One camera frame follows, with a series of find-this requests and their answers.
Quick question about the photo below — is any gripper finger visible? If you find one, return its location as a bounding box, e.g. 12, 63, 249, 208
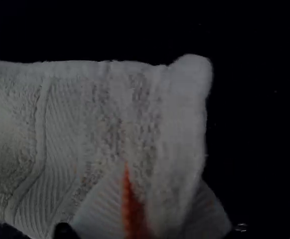
184, 179, 233, 239
53, 161, 151, 239

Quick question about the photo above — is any black mat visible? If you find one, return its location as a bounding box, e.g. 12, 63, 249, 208
0, 0, 290, 239

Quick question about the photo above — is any pale towel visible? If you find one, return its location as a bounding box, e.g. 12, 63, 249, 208
0, 53, 214, 239

